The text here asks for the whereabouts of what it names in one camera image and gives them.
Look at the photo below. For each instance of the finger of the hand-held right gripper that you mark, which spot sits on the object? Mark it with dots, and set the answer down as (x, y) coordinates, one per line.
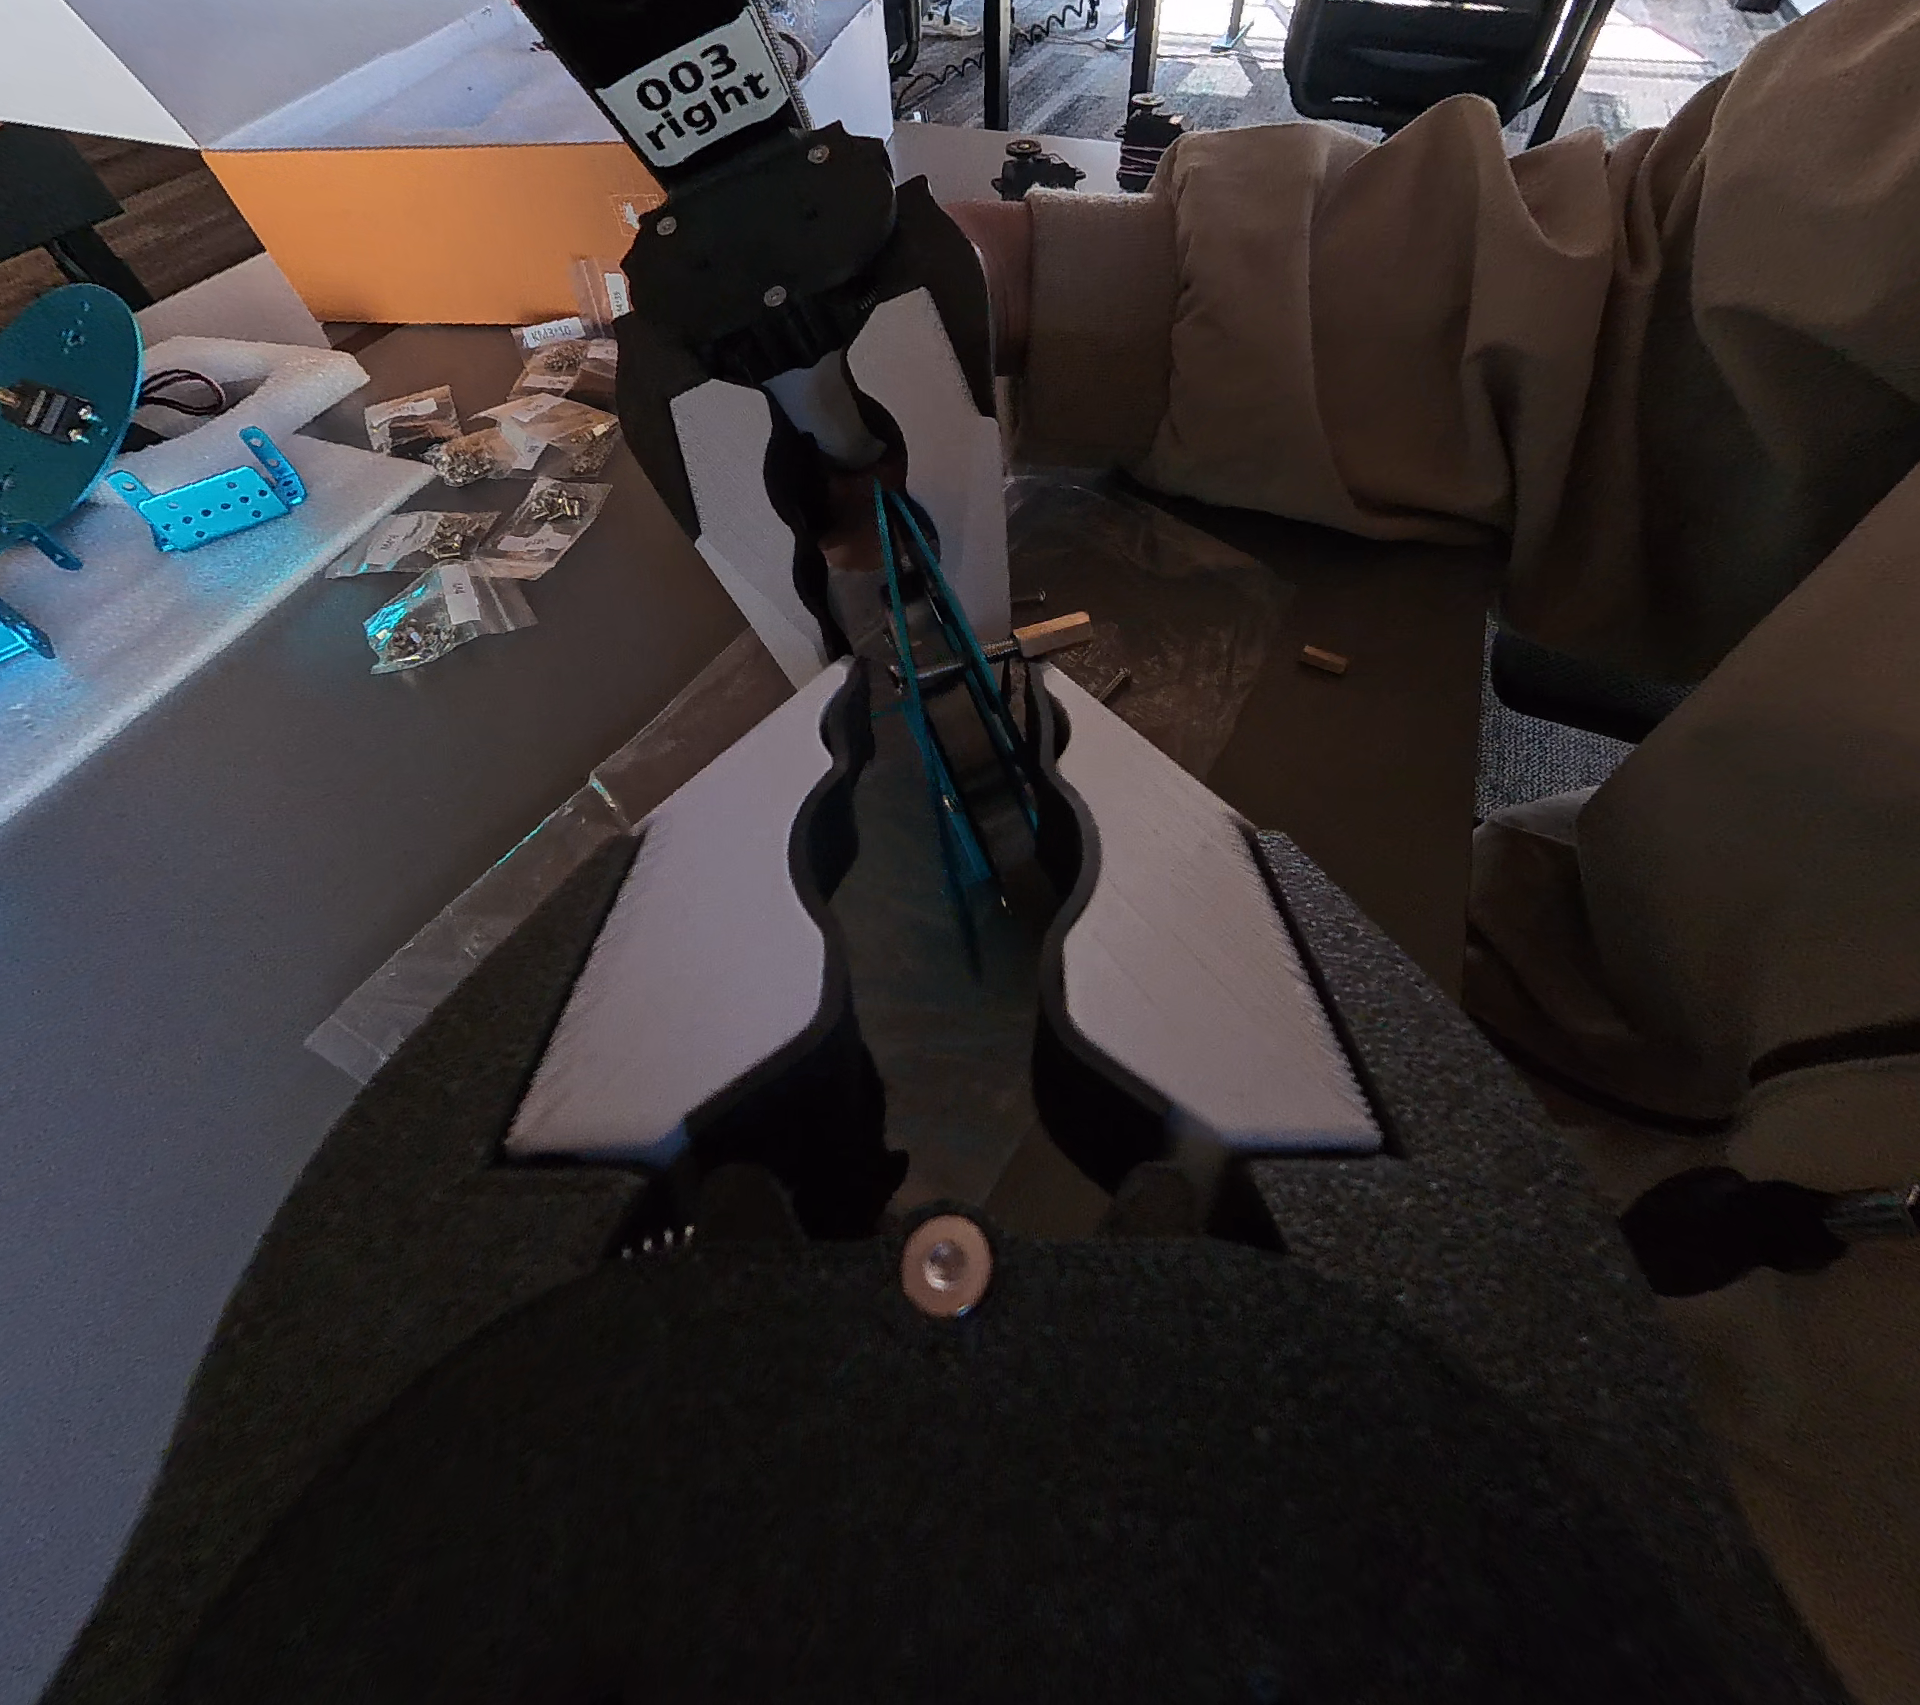
(721, 491)
(944, 460)

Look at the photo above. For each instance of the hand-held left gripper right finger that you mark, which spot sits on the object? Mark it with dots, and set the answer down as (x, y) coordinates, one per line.
(1200, 986)

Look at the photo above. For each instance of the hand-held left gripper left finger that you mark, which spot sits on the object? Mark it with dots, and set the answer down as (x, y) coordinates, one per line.
(690, 986)

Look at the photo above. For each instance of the blue metal turntable assembly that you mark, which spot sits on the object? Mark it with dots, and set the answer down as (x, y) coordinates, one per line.
(1003, 820)

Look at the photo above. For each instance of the person's right hand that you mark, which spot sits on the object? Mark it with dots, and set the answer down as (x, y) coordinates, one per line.
(1009, 295)

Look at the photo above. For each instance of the large clear plastic bag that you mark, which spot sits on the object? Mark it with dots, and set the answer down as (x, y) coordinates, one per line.
(1170, 595)

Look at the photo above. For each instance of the pile of small hardware bags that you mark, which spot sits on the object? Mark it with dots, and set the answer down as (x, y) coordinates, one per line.
(451, 534)

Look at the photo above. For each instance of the orange and white cardboard box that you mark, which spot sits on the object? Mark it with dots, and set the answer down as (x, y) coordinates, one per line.
(420, 220)

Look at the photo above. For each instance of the white foam block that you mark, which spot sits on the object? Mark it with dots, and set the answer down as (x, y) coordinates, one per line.
(301, 384)

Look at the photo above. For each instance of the person's beige jacket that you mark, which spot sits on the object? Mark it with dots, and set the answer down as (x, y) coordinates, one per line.
(1724, 835)

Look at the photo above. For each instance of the white foam sheet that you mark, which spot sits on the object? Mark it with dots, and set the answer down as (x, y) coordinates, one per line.
(181, 641)

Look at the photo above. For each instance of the teal round plate with servo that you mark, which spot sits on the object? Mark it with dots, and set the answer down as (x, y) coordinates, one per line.
(69, 349)

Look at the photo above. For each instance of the blue perforated metal bracket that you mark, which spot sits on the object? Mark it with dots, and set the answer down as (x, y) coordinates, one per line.
(210, 513)

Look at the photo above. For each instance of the teal folded metal bracket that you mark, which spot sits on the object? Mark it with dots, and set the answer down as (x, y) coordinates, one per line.
(38, 546)

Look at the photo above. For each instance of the small blue angled bracket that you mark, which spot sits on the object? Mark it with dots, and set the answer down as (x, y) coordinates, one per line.
(27, 632)

